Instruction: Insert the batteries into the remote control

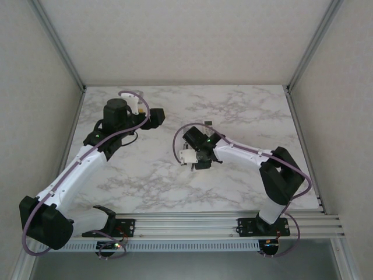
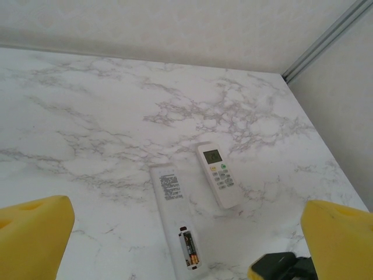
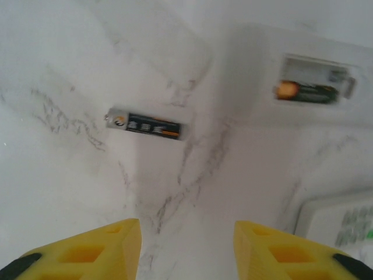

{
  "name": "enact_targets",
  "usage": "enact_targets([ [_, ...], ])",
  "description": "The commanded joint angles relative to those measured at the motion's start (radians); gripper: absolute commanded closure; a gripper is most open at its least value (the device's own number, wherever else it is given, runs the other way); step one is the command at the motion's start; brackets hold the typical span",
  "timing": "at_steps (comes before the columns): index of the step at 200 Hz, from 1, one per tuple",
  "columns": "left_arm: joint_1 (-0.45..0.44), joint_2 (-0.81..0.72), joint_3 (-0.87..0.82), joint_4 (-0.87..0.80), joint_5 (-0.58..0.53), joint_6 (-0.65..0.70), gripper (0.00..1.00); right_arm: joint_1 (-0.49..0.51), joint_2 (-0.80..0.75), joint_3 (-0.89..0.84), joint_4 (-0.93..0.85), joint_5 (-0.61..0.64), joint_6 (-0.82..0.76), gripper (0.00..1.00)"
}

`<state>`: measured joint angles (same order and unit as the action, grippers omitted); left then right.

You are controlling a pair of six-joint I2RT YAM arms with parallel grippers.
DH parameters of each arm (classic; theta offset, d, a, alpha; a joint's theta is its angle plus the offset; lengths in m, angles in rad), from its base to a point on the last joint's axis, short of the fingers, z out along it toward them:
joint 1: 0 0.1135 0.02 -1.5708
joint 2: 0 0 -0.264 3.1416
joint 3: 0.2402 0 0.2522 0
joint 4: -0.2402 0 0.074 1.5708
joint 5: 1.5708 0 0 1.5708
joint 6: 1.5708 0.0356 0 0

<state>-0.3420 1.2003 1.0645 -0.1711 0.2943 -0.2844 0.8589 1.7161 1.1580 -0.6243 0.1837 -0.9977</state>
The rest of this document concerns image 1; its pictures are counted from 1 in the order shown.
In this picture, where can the black orange AAA battery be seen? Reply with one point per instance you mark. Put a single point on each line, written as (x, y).
(192, 168)

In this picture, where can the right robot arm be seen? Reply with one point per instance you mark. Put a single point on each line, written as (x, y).
(242, 151)

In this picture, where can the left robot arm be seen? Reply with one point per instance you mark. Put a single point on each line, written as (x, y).
(73, 172)

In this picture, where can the small lit circuit board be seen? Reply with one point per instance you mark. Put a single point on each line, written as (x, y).
(109, 245)
(269, 246)

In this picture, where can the aluminium side rail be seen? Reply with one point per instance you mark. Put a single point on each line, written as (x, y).
(303, 143)
(73, 128)

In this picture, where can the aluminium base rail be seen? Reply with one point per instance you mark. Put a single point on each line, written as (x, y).
(186, 224)

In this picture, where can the aluminium frame post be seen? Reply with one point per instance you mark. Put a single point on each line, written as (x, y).
(314, 43)
(58, 43)

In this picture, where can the aluminium frame strut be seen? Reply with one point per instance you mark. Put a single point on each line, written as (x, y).
(20, 265)
(342, 259)

